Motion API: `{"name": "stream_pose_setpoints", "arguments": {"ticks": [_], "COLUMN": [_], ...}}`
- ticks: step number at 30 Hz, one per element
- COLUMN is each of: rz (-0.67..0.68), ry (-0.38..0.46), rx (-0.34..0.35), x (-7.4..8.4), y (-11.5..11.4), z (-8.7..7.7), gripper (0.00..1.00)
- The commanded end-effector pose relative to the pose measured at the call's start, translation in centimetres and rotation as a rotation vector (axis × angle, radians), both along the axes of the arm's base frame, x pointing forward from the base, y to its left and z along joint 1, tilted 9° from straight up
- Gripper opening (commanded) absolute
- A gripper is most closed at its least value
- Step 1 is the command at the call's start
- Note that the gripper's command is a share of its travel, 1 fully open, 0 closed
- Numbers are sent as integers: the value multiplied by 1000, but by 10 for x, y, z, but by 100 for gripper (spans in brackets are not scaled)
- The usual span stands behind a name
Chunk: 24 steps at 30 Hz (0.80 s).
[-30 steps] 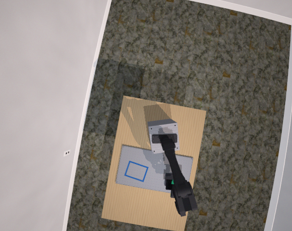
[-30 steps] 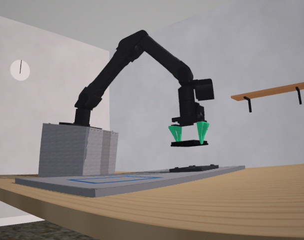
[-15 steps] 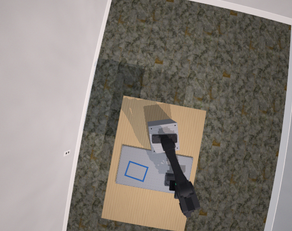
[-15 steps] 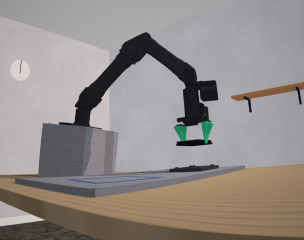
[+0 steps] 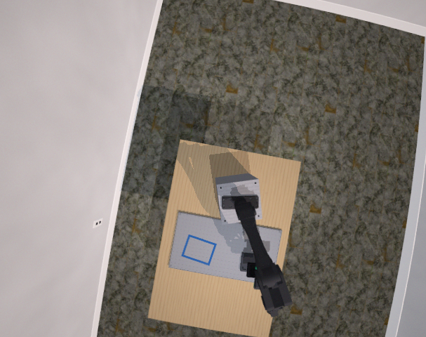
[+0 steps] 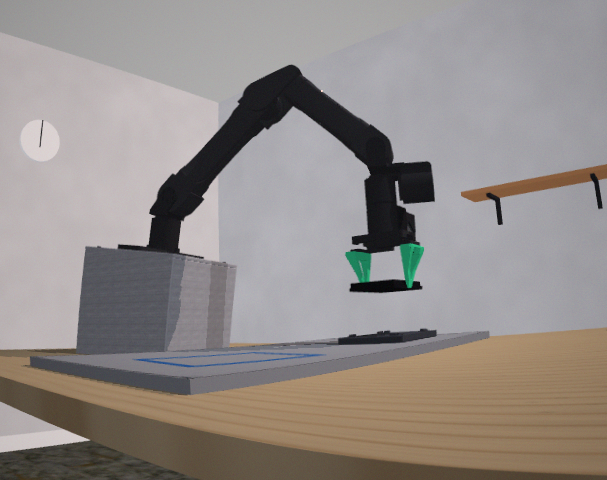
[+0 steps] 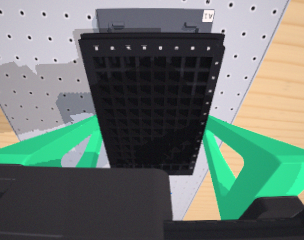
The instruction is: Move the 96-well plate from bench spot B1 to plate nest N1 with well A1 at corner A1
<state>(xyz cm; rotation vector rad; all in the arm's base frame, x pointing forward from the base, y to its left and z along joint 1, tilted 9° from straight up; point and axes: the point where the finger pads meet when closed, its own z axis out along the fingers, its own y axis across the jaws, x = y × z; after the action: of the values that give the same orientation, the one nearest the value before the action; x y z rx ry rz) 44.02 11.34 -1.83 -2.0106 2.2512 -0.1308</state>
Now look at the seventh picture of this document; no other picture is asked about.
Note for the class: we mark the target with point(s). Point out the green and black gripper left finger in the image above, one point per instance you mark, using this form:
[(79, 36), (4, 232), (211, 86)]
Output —
[(47, 150)]

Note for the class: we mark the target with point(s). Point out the black well plate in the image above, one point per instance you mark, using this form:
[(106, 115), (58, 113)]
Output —
[(152, 126)]

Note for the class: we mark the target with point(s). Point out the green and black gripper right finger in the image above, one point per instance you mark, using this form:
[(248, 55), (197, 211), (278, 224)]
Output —
[(271, 167)]

